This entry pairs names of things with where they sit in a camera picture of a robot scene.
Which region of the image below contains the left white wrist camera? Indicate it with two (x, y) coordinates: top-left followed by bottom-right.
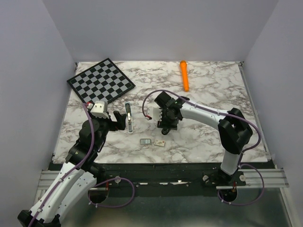
(88, 101), (109, 119)

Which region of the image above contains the black grey chessboard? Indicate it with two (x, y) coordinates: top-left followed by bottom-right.
(67, 58), (136, 110)

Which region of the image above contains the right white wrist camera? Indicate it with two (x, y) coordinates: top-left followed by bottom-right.
(147, 107), (163, 122)

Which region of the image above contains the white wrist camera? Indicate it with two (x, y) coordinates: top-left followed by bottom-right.
(88, 101), (109, 119)
(147, 107), (163, 122)

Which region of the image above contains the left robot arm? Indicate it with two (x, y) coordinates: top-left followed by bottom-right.
(18, 111), (126, 227)

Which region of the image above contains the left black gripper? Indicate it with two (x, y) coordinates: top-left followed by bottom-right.
(88, 109), (126, 150)

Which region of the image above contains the white staples box sleeve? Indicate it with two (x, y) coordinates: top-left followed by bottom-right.
(154, 140), (165, 147)

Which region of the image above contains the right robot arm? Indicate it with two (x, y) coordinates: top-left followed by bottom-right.
(154, 91), (253, 185)

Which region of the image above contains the black stapler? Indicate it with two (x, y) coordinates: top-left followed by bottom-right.
(161, 128), (171, 135)

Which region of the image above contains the light blue stapler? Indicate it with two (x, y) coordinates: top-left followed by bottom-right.
(125, 102), (134, 134)

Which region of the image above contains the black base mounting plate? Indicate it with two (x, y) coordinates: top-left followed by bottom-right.
(85, 163), (246, 202)

